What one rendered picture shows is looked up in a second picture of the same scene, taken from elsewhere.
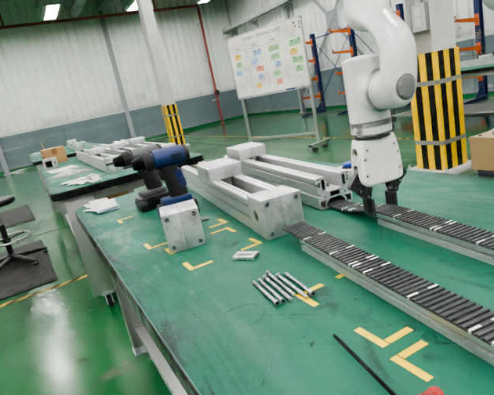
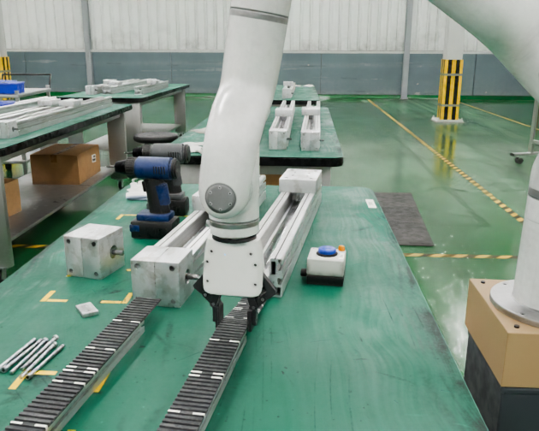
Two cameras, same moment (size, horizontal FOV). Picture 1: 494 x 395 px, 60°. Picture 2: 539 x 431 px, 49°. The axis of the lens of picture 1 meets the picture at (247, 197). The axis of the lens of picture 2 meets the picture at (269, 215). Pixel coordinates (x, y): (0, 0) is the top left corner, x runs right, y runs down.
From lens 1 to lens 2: 0.80 m
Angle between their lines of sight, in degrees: 27
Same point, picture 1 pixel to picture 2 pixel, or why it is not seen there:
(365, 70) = not seen: hidden behind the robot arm
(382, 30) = (210, 122)
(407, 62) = (222, 169)
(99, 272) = not seen: hidden behind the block
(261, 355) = not seen: outside the picture
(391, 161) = (242, 274)
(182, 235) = (79, 262)
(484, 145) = (474, 298)
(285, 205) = (158, 274)
